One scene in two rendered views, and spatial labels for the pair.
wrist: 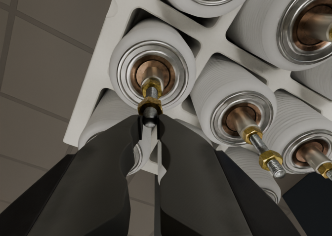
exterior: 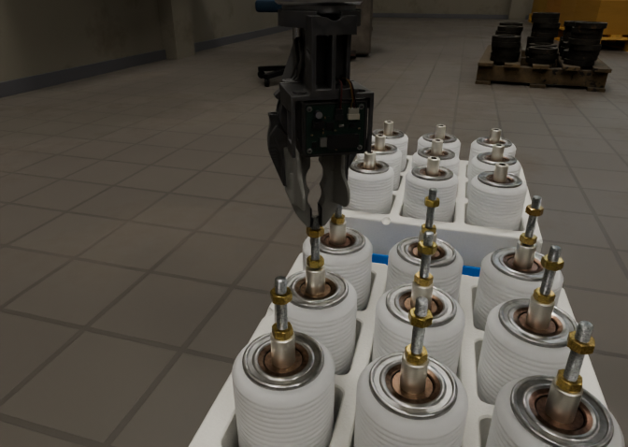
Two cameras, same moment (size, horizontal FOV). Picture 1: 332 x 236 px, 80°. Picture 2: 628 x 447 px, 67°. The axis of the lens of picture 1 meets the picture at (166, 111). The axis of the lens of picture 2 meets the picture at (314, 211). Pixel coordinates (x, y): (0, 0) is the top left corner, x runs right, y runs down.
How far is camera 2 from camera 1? 54 cm
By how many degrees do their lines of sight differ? 92
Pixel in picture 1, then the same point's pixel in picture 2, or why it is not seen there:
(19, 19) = not seen: outside the picture
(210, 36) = (365, 314)
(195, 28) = not seen: hidden behind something
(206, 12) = (344, 258)
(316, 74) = (488, 305)
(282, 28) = (402, 252)
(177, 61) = (333, 277)
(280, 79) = (467, 331)
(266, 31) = (394, 261)
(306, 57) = (435, 262)
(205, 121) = (384, 313)
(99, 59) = not seen: hidden behind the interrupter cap
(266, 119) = (446, 298)
